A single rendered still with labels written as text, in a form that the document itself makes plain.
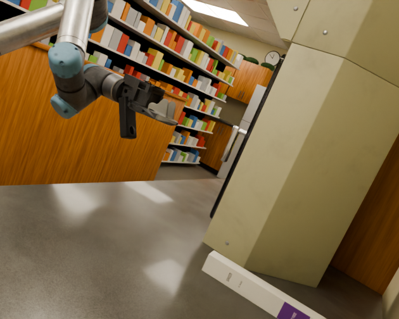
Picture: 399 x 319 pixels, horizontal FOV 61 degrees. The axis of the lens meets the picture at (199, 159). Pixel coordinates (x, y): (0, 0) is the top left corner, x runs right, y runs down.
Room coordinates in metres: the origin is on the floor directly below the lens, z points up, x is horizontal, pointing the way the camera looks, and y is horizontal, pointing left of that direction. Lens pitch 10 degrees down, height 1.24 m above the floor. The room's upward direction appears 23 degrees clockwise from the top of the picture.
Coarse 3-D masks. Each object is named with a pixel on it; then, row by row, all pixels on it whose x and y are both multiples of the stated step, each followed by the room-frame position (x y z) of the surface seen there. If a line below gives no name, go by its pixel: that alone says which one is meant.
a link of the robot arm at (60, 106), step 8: (56, 88) 0.88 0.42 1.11; (88, 88) 0.95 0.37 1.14; (56, 96) 0.90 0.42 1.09; (64, 96) 0.89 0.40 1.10; (72, 96) 0.89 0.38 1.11; (80, 96) 0.91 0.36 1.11; (88, 96) 0.95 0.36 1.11; (96, 96) 0.97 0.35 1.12; (56, 104) 0.90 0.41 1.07; (64, 104) 0.90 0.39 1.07; (72, 104) 0.91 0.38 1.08; (80, 104) 0.93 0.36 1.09; (88, 104) 0.96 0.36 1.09; (64, 112) 0.91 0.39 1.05; (72, 112) 0.92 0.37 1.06
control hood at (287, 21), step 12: (276, 0) 0.76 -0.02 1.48; (288, 0) 0.75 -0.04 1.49; (300, 0) 0.74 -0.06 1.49; (276, 12) 0.76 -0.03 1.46; (288, 12) 0.74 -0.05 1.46; (300, 12) 0.73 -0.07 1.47; (276, 24) 0.75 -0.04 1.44; (288, 24) 0.74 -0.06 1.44; (288, 36) 0.73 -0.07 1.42; (288, 48) 0.80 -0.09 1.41
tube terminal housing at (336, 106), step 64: (320, 0) 0.72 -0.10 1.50; (384, 0) 0.69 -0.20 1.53; (320, 64) 0.70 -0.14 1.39; (384, 64) 0.71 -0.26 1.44; (256, 128) 0.73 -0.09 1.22; (320, 128) 0.69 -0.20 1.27; (384, 128) 0.73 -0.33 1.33; (256, 192) 0.70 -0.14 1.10; (320, 192) 0.71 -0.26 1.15; (256, 256) 0.69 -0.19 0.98; (320, 256) 0.73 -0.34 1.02
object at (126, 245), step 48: (0, 192) 0.57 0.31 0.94; (48, 192) 0.65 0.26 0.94; (96, 192) 0.75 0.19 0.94; (144, 192) 0.89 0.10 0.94; (192, 192) 1.08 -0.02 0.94; (0, 240) 0.44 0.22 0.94; (48, 240) 0.49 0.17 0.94; (96, 240) 0.55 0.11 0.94; (144, 240) 0.62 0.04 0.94; (192, 240) 0.71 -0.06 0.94; (0, 288) 0.36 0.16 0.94; (48, 288) 0.39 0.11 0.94; (96, 288) 0.43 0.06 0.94; (144, 288) 0.47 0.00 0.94; (192, 288) 0.53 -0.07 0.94; (288, 288) 0.68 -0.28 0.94; (336, 288) 0.79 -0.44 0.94
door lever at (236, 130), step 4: (232, 128) 0.80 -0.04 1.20; (236, 128) 0.79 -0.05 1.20; (240, 128) 0.80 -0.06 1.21; (232, 132) 0.80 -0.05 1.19; (236, 132) 0.79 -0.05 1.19; (240, 132) 0.79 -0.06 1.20; (244, 132) 0.79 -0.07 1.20; (232, 136) 0.79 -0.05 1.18; (236, 136) 0.79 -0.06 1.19; (228, 140) 0.80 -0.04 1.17; (232, 140) 0.79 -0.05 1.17; (236, 140) 0.80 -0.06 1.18; (228, 144) 0.79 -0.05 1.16; (232, 144) 0.79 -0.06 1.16; (228, 148) 0.79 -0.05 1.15; (232, 148) 0.80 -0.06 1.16; (224, 152) 0.80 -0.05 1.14; (228, 152) 0.79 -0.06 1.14; (224, 156) 0.79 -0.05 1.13; (228, 156) 0.80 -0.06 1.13; (224, 160) 0.79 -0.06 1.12
